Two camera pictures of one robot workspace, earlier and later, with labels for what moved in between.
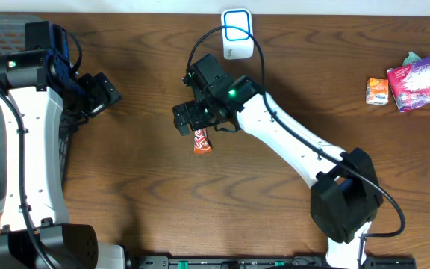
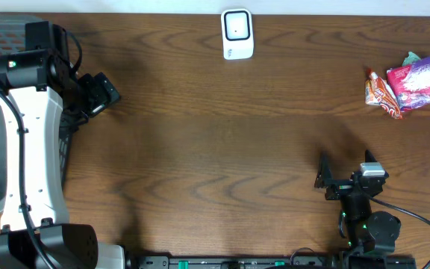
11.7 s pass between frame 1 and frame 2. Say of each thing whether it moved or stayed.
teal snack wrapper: stayed
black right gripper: moved
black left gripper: stayed
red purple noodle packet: stayed
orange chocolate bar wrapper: moved
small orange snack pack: stayed
